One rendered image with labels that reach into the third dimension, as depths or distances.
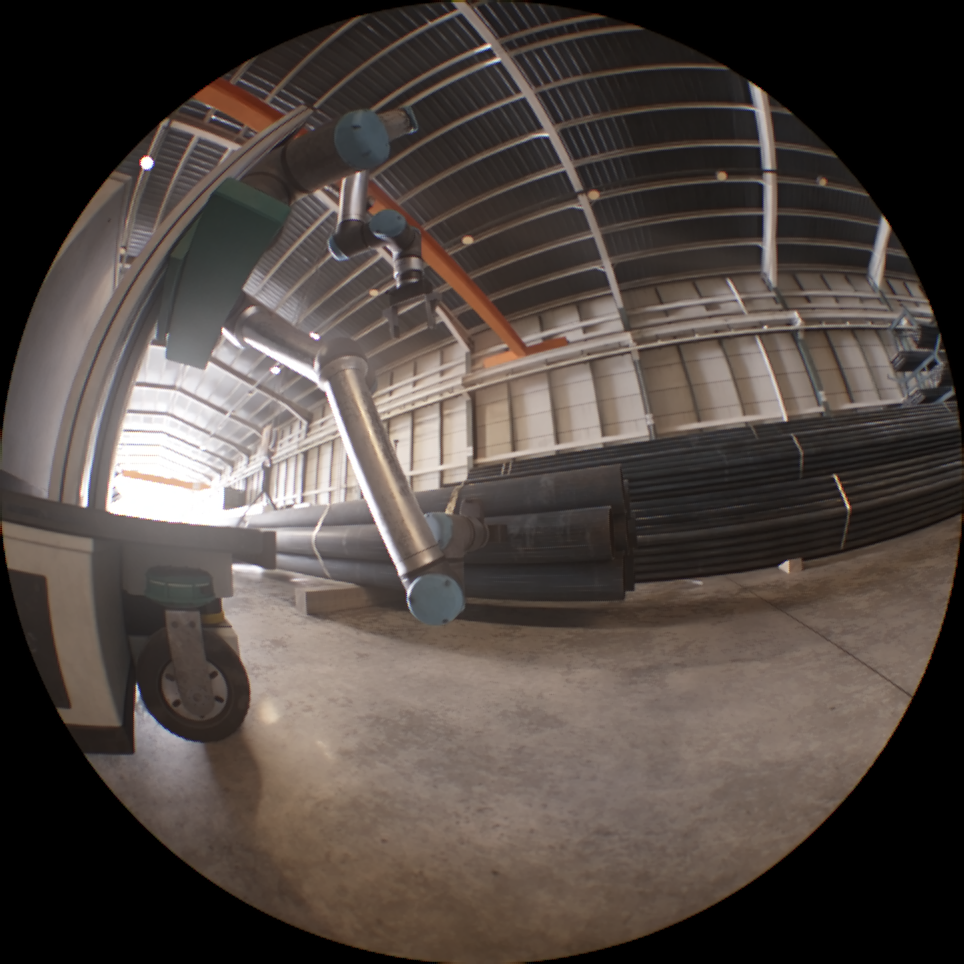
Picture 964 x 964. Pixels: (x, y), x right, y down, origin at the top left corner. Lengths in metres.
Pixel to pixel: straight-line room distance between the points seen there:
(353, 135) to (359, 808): 1.00
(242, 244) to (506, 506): 1.02
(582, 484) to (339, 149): 1.06
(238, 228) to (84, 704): 0.71
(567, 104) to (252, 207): 9.43
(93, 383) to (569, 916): 0.81
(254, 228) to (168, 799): 0.82
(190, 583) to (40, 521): 0.21
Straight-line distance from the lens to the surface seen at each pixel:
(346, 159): 0.75
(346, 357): 0.68
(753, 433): 2.81
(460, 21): 9.63
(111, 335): 0.66
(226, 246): 0.73
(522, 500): 1.04
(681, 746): 0.52
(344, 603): 1.53
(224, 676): 0.52
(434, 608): 0.53
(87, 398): 0.63
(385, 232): 0.93
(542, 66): 9.81
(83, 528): 0.40
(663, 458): 2.13
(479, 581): 1.11
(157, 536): 0.39
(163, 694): 0.53
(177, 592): 0.46
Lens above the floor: 0.31
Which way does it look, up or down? 11 degrees up
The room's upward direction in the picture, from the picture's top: 2 degrees counter-clockwise
